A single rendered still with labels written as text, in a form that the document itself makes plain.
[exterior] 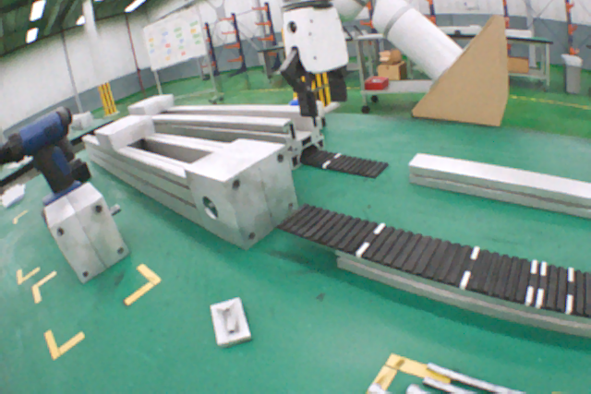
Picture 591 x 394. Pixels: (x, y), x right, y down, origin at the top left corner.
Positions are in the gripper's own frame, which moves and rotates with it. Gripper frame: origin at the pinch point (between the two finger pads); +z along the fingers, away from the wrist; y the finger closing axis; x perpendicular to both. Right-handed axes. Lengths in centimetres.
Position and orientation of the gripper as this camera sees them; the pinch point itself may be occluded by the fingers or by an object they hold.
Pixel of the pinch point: (324, 101)
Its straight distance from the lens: 50.4
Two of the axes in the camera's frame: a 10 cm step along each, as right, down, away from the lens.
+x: -7.5, -1.6, 6.4
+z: 1.7, 8.9, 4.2
